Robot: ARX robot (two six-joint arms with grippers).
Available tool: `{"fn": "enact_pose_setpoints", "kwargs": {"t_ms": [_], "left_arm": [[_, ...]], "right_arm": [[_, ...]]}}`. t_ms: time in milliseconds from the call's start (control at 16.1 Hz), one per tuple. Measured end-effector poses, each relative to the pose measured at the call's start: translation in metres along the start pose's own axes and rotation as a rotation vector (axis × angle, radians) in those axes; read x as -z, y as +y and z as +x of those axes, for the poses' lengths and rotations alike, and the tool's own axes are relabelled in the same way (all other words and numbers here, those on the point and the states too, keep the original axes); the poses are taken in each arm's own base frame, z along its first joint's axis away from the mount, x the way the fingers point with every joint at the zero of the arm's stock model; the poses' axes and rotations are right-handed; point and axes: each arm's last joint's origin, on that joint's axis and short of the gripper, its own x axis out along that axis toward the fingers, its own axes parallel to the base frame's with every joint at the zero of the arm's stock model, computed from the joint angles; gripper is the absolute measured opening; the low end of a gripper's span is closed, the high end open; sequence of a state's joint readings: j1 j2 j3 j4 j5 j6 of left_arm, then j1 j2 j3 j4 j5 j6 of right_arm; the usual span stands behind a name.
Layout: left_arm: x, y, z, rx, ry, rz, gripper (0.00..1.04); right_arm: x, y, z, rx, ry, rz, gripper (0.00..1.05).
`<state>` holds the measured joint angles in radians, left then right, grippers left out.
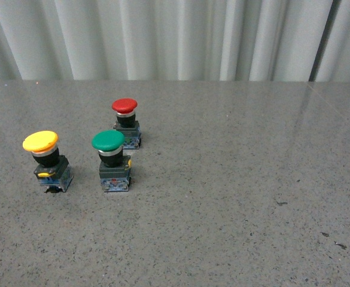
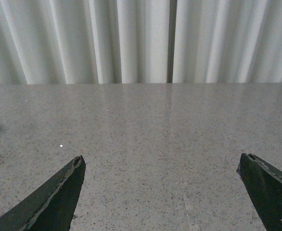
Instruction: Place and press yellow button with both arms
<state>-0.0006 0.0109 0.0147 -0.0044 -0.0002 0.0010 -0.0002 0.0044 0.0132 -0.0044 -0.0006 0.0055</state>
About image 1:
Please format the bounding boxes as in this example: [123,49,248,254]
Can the white pleated curtain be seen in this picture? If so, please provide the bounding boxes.
[0,1,350,82]

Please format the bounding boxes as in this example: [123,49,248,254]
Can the red mushroom push button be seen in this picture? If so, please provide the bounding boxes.
[111,98,142,149]

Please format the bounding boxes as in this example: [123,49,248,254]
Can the green mushroom push button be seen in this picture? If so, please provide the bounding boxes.
[92,130,132,193]

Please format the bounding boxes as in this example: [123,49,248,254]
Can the yellow mushroom push button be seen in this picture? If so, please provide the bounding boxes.
[22,130,74,193]

